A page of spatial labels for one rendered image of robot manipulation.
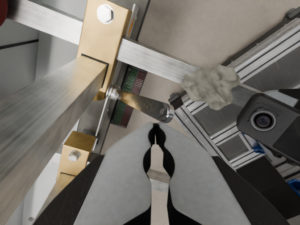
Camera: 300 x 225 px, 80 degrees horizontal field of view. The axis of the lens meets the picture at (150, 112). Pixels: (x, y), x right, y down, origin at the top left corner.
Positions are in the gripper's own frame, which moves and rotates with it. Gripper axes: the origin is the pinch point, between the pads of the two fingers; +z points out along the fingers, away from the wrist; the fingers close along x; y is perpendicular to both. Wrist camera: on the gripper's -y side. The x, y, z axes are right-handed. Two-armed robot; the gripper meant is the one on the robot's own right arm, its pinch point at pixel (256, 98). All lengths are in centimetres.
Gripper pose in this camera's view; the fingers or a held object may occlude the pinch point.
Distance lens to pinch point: 37.1
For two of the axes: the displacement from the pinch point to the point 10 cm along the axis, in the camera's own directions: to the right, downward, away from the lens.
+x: 3.6, -8.3, -4.3
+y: 9.3, 3.2, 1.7
